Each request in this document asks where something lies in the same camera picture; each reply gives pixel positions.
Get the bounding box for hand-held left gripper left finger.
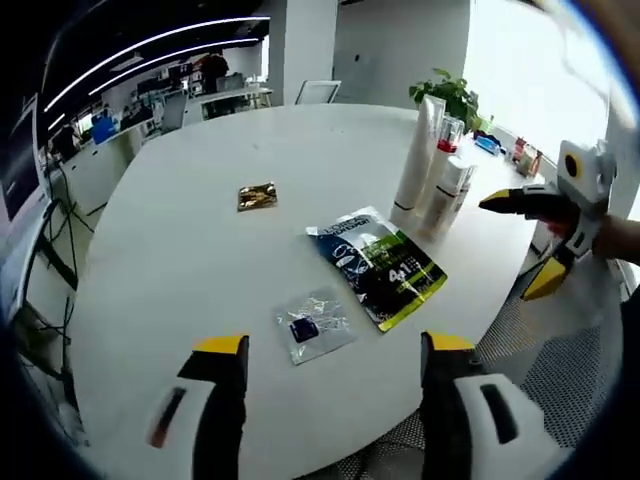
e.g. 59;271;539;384
142;333;250;480

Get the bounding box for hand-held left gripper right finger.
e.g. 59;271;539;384
418;329;549;480

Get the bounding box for small white skincare bottle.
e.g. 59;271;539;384
458;162;480;207

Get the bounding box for frosted skincare bottle clear cap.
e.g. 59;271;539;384
417;153;471;243

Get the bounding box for white skincare bottle red collar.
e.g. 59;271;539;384
432;115;466;174

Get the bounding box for white skincare tube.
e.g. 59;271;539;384
388;93;447;227

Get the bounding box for clear skincare sachet blue square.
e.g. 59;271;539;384
273;285;359;367

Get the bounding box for black green skincare sachet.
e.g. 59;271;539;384
305;205;449;334

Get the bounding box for gold skincare sachet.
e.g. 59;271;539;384
236;181;280;214

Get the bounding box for person's right hand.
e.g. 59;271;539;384
592;213;640;262

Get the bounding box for colourful boxes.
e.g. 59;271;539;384
512;137;545;177

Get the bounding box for blue box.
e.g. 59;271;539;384
473;130;502;157

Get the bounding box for grey mesh office chair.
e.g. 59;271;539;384
349;279;629;480

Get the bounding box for potted green plant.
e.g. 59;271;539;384
408;68;484;134

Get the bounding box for white mesh chair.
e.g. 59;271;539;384
294;79;343;106

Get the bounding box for white standing desk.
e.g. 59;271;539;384
0;197;66;326

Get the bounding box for long white counter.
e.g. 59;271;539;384
49;87;276;211

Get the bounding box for blue bin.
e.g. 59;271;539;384
92;115;119;146

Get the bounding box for computer monitor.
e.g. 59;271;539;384
0;94;42;221

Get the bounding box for linear ceiling light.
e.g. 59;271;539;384
42;17;272;112
87;34;262;96

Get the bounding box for black cable bundle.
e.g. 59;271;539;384
19;194;97;351

